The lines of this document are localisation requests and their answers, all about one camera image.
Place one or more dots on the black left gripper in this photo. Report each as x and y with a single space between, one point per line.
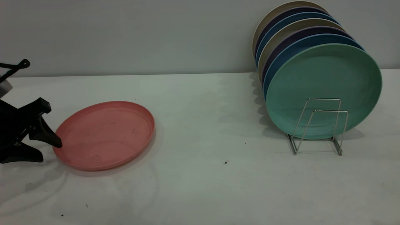
15 123

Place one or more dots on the pink round plate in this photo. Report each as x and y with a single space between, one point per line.
106 137

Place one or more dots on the beige round plate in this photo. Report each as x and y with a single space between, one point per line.
286 30
271 14

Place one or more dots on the purple round plate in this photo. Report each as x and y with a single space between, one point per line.
293 36
275 19

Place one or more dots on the blue round plate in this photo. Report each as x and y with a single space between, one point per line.
279 24
300 43

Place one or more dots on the green round plate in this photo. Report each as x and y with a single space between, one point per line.
325 78

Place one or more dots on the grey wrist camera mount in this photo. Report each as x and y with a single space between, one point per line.
3 89

